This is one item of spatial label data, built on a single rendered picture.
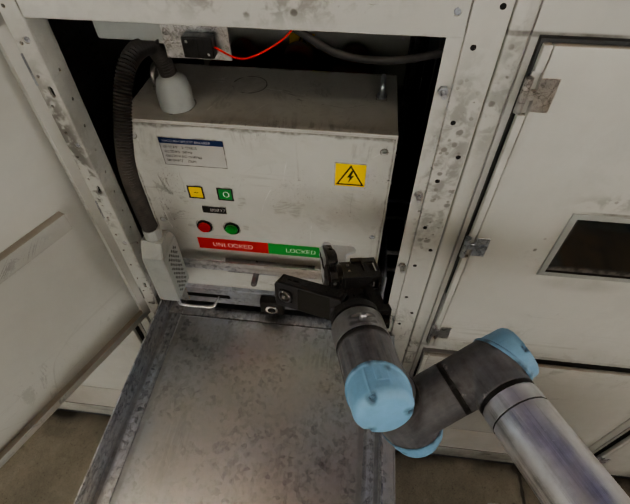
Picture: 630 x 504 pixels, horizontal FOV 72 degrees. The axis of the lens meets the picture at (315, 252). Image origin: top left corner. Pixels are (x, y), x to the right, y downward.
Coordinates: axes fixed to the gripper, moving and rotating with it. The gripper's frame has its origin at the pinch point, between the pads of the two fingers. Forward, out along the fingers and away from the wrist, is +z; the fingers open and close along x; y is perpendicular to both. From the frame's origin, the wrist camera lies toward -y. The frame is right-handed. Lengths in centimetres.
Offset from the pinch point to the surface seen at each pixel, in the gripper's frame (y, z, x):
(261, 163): -9.9, 11.1, 12.3
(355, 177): 7.0, 7.2, 10.6
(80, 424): -89, 58, -116
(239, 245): -15.6, 18.8, -9.9
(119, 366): -58, 39, -65
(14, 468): -110, 44, -121
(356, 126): 6.6, 7.6, 19.8
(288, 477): -7.9, -16.2, -43.9
